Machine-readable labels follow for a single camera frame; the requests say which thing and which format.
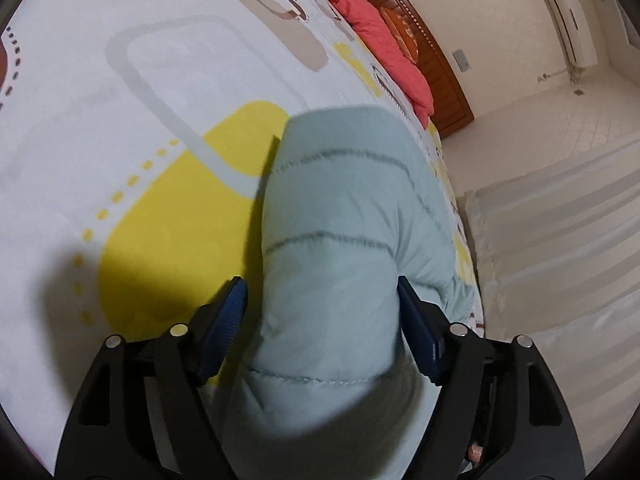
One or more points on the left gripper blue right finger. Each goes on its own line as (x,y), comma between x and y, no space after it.
(499,413)

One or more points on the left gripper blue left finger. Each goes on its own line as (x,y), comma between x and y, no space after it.
(139,413)

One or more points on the light green quilted down coat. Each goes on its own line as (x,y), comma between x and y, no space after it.
(327,388)

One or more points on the cream striped curtain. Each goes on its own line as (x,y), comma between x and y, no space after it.
(557,258)

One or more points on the patterned white bed sheet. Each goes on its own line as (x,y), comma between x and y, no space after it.
(134,138)

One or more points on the red pillow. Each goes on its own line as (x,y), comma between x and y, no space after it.
(368,22)

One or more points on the orange patterned cushion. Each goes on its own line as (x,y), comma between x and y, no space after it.
(402,33)

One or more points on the wooden headboard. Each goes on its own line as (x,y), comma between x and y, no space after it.
(452,109)

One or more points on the grey wall switch plate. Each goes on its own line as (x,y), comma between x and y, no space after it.
(461,60)

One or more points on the white wall air conditioner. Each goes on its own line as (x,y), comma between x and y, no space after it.
(571,22)

